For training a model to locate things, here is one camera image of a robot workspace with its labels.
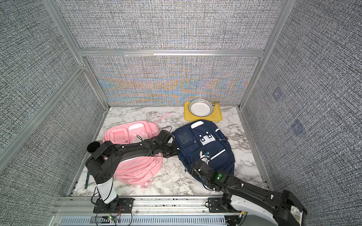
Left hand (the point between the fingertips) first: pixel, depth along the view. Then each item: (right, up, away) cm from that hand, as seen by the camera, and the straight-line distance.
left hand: (184, 152), depth 87 cm
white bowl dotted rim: (+15, +30, +31) cm, 46 cm away
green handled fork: (-56, -14, -5) cm, 58 cm away
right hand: (+4, -5, -6) cm, 9 cm away
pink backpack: (-26, -8, -7) cm, 29 cm away
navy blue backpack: (+13, +7, +8) cm, 16 cm away
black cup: (-57, +4, 0) cm, 57 cm away
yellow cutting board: (+26, +24, +27) cm, 44 cm away
